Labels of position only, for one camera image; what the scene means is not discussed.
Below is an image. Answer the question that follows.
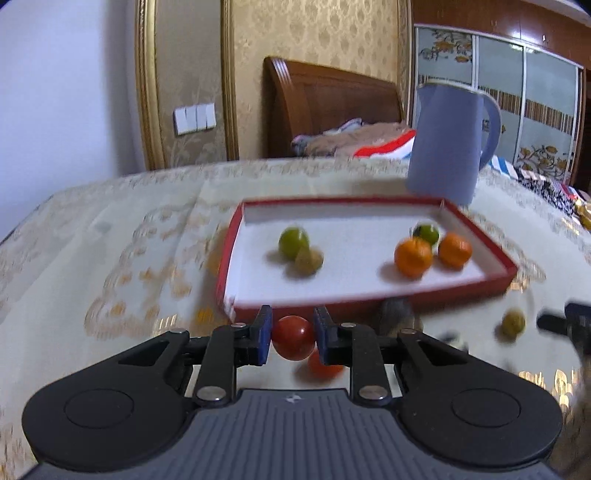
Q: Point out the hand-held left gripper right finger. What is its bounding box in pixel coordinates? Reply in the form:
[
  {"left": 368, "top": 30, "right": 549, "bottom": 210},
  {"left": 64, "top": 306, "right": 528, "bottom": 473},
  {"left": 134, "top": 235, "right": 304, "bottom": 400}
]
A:
[{"left": 313, "top": 305, "right": 469, "bottom": 403}]

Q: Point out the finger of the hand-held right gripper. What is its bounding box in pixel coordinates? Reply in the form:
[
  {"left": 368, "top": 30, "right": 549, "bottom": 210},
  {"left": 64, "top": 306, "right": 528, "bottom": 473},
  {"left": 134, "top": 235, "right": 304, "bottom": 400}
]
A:
[{"left": 537, "top": 302, "right": 591, "bottom": 339}]

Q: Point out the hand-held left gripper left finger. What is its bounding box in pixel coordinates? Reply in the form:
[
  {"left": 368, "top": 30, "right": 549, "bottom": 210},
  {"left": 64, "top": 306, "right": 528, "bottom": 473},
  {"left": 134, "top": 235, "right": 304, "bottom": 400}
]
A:
[{"left": 115, "top": 305, "right": 274, "bottom": 408}]

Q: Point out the red tomato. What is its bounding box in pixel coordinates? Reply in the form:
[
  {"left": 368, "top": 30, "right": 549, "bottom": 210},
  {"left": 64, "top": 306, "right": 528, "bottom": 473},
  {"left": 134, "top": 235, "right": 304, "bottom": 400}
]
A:
[{"left": 271, "top": 316, "right": 317, "bottom": 361}]

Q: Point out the small olive green fruit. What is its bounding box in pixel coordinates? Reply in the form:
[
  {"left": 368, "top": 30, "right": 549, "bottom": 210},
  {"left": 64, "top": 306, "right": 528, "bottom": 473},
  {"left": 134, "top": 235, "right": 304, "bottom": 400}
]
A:
[{"left": 501, "top": 309, "right": 527, "bottom": 340}]

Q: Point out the red shallow box tray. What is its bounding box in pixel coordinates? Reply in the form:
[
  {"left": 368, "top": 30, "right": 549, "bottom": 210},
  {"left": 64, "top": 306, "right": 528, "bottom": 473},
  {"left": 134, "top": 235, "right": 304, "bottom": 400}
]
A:
[{"left": 216, "top": 196, "right": 519, "bottom": 322}]

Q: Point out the large green round fruit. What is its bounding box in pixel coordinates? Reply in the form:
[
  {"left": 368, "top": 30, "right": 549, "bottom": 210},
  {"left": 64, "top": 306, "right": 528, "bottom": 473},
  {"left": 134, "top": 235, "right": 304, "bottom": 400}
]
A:
[{"left": 278, "top": 226, "right": 310, "bottom": 260}]

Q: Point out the orange tangerine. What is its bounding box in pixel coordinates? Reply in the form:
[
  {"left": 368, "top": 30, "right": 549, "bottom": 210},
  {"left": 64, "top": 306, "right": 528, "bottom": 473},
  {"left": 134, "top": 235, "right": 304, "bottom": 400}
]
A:
[
  {"left": 438, "top": 232, "right": 474, "bottom": 269},
  {"left": 394, "top": 237, "right": 435, "bottom": 278}
]

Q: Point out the small green lime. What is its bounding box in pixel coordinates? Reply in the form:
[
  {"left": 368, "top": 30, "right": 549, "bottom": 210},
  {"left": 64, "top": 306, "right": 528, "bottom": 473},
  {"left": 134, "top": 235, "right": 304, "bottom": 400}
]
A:
[{"left": 412, "top": 222, "right": 440, "bottom": 245}]

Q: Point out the olive brown round fruit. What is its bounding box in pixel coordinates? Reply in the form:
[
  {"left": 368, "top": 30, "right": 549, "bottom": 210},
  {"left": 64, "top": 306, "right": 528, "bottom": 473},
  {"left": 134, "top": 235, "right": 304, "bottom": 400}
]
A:
[{"left": 294, "top": 248, "right": 325, "bottom": 278}]

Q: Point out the grey brown oblong object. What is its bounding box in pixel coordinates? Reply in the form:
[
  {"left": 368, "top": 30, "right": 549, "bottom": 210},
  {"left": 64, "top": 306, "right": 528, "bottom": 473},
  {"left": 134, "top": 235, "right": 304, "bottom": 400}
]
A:
[{"left": 381, "top": 298, "right": 424, "bottom": 334}]

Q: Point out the striped patterned bedding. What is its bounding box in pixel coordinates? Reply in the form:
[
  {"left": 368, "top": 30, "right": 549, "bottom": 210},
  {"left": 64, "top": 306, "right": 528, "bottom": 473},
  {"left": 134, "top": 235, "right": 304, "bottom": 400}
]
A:
[{"left": 488, "top": 154, "right": 591, "bottom": 230}]

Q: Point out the red white blue cloth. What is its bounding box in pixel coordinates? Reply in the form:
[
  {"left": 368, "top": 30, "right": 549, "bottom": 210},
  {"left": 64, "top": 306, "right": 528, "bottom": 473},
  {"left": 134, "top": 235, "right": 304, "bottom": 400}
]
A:
[{"left": 353, "top": 130, "right": 417, "bottom": 160}]

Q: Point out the brown blanket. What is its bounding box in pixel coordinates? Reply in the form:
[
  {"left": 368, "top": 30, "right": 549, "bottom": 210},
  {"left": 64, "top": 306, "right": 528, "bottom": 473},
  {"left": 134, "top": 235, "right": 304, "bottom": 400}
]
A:
[{"left": 292, "top": 118, "right": 411, "bottom": 158}]

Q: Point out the blue electric kettle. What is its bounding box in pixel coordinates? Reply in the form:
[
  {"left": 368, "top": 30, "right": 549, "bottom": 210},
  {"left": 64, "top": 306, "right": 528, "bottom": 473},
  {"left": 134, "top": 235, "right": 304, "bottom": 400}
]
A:
[{"left": 405, "top": 79, "right": 502, "bottom": 206}]

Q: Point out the wooden bed headboard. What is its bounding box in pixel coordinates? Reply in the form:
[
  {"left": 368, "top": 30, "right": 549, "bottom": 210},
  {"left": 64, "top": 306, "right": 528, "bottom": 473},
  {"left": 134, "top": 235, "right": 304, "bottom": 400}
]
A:
[{"left": 263, "top": 56, "right": 407, "bottom": 158}]

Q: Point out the sliding door wardrobe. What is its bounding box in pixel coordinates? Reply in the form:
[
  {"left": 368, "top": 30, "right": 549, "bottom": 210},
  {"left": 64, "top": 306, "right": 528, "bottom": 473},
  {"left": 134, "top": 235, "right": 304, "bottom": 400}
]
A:
[{"left": 412, "top": 23, "right": 586, "bottom": 186}]

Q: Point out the white wall light switch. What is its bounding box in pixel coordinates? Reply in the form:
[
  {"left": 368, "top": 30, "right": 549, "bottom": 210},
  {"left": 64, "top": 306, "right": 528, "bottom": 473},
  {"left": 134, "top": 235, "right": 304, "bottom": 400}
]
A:
[{"left": 174, "top": 102, "right": 217, "bottom": 136}]

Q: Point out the gold wall moulding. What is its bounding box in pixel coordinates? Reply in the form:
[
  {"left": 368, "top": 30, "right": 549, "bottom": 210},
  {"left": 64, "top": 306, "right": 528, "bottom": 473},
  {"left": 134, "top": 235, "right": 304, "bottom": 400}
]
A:
[
  {"left": 220, "top": 0, "right": 240, "bottom": 162},
  {"left": 134, "top": 0, "right": 167, "bottom": 171}
]

